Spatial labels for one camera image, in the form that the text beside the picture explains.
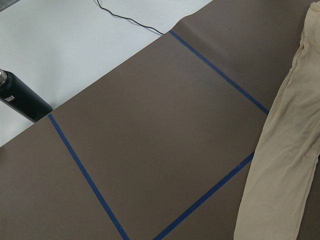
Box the cream long-sleeve printed shirt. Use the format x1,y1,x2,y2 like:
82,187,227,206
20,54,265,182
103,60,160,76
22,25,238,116
233,2,320,240

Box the brown table cover mat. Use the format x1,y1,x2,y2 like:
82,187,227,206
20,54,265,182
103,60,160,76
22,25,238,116
0,0,311,240

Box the black water bottle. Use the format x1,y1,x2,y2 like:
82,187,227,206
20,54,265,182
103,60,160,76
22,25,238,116
0,70,53,123

